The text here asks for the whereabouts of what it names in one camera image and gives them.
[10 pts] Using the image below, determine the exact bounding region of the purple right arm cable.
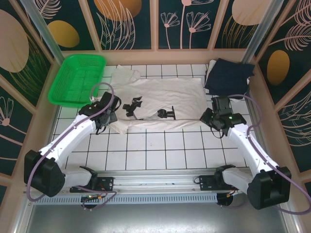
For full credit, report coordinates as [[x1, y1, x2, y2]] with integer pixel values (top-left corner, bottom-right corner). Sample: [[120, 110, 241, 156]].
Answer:
[[217, 94, 307, 216]]

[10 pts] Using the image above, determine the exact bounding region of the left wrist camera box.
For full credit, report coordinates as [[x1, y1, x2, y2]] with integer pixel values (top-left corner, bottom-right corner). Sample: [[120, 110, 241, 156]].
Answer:
[[100, 92, 115, 108]]

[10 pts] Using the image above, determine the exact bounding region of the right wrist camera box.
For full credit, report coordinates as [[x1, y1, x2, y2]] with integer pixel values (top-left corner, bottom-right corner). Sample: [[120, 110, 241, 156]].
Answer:
[[211, 96, 232, 114]]

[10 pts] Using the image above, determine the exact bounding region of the white t-shirt with robot print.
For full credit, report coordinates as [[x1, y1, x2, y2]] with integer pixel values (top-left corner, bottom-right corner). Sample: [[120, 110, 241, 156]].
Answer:
[[106, 64, 207, 134]]

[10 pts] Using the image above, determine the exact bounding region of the folded navy t-shirt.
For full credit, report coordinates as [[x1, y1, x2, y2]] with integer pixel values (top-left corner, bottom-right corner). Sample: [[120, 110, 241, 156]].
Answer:
[[204, 57, 256, 97]]

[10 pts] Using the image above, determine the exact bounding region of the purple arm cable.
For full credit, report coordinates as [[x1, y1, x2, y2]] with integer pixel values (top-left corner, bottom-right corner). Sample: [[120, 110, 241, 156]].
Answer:
[[26, 82, 120, 211], [217, 94, 307, 216]]

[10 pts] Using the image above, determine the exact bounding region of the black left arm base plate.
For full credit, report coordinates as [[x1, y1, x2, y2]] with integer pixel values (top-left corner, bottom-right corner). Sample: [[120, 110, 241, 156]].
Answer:
[[69, 176, 115, 194]]

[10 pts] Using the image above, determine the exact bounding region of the aluminium frame post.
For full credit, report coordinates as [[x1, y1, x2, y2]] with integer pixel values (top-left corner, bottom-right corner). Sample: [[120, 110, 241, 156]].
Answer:
[[20, 0, 71, 74], [242, 0, 285, 64]]

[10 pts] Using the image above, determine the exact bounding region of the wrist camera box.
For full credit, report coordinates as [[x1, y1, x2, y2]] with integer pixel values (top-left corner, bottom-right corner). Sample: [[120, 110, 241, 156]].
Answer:
[[211, 96, 232, 114], [100, 92, 115, 108]]

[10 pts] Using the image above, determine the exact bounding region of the aluminium mounting rail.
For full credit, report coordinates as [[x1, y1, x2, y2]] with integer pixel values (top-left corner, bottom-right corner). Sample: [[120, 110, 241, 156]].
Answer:
[[23, 169, 290, 195]]

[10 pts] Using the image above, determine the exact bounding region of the grey metal panel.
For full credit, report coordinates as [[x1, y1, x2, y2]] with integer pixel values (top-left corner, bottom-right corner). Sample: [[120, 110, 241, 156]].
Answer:
[[24, 203, 294, 233]]

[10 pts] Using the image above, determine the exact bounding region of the grey slotted cable duct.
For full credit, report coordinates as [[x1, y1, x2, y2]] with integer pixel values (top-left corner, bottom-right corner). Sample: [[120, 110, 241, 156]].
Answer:
[[34, 195, 219, 205]]

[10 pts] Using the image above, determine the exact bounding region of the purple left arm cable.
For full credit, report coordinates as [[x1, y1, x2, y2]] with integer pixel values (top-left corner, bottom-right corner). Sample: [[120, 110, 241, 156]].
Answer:
[[26, 82, 120, 211]]

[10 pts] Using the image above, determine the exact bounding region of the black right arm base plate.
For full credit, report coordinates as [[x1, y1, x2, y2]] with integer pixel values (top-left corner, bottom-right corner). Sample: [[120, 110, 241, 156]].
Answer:
[[198, 174, 243, 192]]

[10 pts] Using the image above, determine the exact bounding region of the green plastic basket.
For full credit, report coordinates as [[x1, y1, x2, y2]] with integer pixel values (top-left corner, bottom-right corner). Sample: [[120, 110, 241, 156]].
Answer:
[[48, 53, 107, 107]]

